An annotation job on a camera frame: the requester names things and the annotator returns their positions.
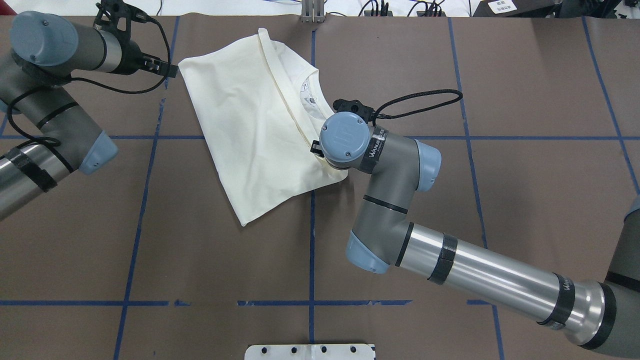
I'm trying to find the cream long-sleeve cat shirt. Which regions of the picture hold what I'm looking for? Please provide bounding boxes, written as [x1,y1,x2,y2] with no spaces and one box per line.
[178,28,348,226]

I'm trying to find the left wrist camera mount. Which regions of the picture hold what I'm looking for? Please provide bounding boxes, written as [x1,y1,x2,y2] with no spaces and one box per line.
[93,0,153,43]

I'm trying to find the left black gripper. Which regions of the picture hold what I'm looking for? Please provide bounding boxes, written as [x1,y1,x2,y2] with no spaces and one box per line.
[118,39,179,78]

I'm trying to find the black box with label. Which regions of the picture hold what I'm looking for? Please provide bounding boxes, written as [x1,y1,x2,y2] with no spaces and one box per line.
[471,0,563,18]

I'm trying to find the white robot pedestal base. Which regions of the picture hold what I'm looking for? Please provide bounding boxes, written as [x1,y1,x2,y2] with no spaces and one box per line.
[244,343,377,360]

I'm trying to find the aluminium frame post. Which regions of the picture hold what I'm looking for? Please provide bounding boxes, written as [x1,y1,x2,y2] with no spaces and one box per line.
[300,0,326,24]

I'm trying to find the brown paper table cover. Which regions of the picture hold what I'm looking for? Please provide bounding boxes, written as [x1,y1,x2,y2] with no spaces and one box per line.
[1,13,639,360]

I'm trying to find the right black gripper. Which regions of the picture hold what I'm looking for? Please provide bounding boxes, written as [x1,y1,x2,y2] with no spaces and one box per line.
[310,141,323,157]

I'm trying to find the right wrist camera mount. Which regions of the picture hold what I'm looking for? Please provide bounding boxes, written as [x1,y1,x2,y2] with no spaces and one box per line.
[332,98,375,123]

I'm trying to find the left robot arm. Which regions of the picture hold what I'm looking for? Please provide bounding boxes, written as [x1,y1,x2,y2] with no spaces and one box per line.
[1,0,178,219]

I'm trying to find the grey usb hub orange ports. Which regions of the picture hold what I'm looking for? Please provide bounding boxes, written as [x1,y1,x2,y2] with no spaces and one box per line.
[406,0,446,18]

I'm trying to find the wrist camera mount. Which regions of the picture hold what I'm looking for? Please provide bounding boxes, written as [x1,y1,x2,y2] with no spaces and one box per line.
[332,98,375,123]
[93,0,153,43]

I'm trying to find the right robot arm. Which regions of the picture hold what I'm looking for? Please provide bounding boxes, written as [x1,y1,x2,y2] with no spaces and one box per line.
[314,139,637,360]

